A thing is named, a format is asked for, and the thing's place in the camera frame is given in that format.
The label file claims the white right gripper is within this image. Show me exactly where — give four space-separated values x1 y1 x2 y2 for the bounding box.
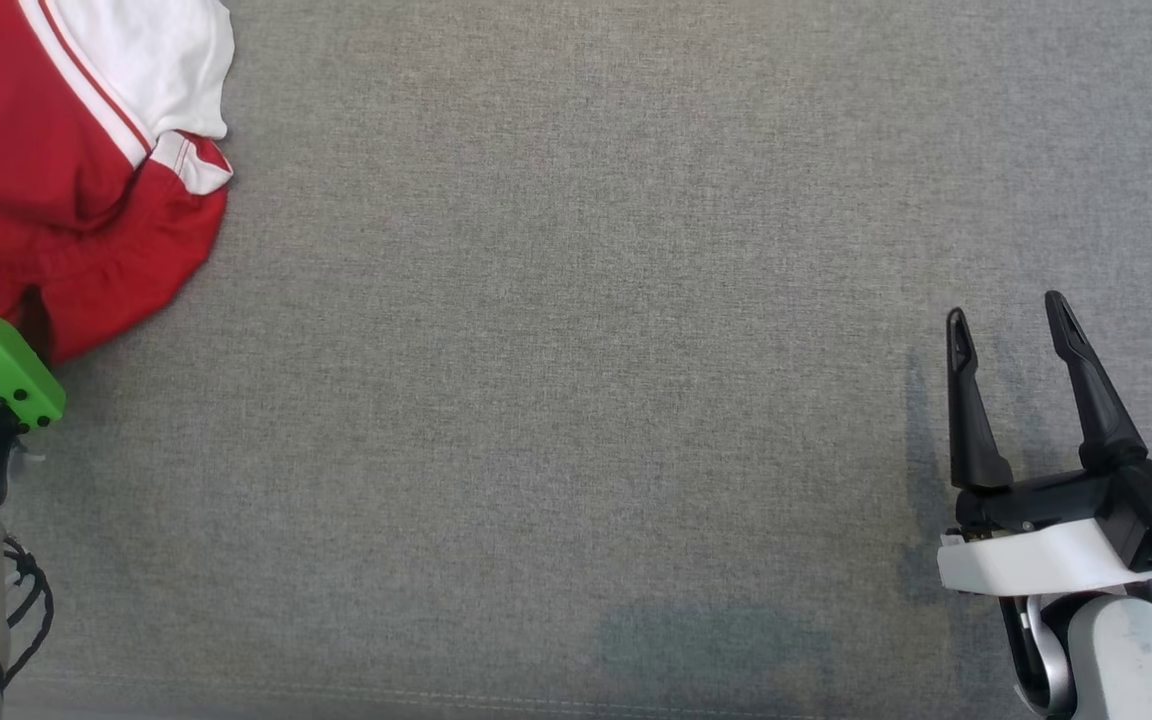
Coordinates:
938 290 1152 601

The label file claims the red shorts white stripe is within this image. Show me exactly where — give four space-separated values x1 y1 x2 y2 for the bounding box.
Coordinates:
0 130 234 366

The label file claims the grey fabric sofa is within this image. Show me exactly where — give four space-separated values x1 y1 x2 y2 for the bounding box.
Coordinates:
0 0 1152 720

